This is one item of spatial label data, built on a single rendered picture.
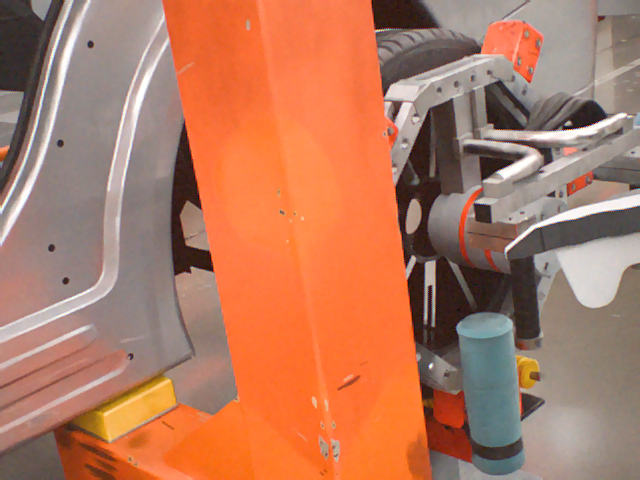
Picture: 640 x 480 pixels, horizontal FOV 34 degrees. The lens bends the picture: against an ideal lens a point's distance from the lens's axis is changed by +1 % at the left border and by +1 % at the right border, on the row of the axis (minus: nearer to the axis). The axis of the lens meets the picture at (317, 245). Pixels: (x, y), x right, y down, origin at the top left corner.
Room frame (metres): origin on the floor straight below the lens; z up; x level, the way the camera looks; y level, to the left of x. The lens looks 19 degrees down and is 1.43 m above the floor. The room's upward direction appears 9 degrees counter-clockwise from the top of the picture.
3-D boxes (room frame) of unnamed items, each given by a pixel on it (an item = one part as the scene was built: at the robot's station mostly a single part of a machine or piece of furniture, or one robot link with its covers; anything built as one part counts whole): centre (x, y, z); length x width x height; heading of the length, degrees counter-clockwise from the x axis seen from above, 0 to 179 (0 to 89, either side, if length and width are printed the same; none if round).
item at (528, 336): (1.38, -0.29, 0.83); 0.04 x 0.04 x 0.16
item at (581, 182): (1.89, -0.49, 0.85); 0.09 x 0.08 x 0.07; 132
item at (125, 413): (1.50, 0.36, 0.71); 0.14 x 0.14 x 0.05; 42
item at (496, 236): (1.40, -0.27, 0.93); 0.09 x 0.05 x 0.05; 42
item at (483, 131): (1.65, -0.41, 1.03); 0.19 x 0.18 x 0.11; 42
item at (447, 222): (1.62, -0.30, 0.85); 0.21 x 0.14 x 0.14; 42
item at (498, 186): (1.51, -0.27, 1.03); 0.19 x 0.18 x 0.11; 42
